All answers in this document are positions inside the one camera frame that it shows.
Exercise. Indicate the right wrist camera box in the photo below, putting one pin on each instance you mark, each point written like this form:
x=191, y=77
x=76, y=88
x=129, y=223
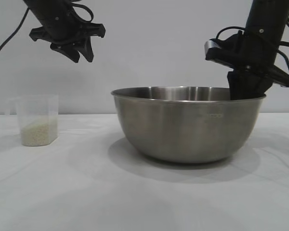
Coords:
x=227, y=51

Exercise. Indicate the clear plastic measuring cup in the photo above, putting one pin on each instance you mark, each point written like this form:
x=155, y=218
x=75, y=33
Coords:
x=36, y=108

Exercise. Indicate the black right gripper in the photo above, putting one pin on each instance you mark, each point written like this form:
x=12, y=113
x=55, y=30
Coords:
x=262, y=48

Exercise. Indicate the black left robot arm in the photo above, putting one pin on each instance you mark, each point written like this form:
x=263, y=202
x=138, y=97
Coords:
x=45, y=6

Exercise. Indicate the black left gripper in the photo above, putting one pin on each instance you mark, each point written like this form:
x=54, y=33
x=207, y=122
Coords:
x=62, y=31

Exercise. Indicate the stainless steel mixing bowl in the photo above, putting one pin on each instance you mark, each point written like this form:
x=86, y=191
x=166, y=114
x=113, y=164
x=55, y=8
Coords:
x=183, y=132

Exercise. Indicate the white rice grains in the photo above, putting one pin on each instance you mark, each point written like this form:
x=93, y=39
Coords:
x=38, y=137

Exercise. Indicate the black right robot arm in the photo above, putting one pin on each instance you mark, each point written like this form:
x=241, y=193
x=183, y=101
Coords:
x=272, y=6

